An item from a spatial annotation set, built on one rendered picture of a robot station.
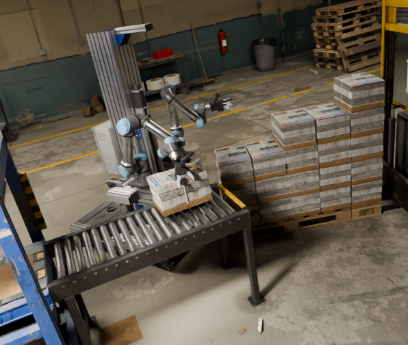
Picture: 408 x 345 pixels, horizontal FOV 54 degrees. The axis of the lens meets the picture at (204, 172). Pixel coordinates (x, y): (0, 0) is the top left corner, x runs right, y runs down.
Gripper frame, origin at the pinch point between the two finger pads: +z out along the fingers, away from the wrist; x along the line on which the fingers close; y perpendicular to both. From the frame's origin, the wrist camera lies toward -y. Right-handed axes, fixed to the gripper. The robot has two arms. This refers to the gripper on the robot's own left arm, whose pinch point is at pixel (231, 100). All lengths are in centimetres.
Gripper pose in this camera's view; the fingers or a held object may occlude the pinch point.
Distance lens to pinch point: 368.0
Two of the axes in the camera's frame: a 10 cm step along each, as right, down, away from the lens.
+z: 9.8, -1.0, -1.7
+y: 1.8, 8.2, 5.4
